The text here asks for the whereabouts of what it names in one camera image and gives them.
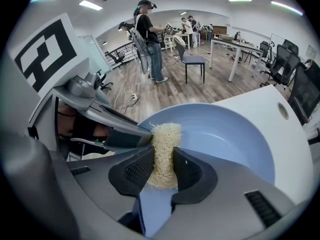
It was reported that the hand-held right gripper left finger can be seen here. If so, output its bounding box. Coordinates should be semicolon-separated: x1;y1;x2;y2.
0;132;156;240

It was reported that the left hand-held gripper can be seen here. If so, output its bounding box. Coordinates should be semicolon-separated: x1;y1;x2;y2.
7;12;113;160

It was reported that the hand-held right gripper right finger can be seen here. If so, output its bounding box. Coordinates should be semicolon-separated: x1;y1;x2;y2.
152;146;310;240

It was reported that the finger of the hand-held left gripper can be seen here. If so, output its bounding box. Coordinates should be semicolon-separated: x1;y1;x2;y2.
103;127;153;152
85;103;154;138

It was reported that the beige loofah sponge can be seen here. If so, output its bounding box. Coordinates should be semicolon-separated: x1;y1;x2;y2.
146;122;183;190

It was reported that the light blue plate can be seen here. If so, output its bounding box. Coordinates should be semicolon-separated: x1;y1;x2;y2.
136;102;276;238

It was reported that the person's left hand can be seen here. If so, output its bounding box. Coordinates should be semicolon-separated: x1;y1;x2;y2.
57;101;111;157

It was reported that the black metal railing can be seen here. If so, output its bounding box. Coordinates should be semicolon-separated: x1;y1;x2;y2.
104;43;139;68

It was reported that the white side table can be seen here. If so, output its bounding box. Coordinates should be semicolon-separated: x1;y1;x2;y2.
163;34;176;52

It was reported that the blue seat chair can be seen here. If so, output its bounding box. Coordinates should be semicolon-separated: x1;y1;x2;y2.
173;36;207;85

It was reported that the wooden cabinet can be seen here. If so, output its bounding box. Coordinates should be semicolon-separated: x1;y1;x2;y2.
212;25;228;39

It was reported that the black mesh office chair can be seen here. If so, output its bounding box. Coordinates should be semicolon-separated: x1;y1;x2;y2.
259;43;301;90
282;38;300;56
258;40;276;61
286;59;320;125

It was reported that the white cable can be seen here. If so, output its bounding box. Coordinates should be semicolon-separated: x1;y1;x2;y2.
114;85;135;109

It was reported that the round desk cable grommet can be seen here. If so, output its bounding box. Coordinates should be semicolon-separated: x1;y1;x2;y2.
276;102;290;121

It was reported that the framed wall picture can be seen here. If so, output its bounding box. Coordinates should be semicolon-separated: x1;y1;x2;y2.
306;44;318;60

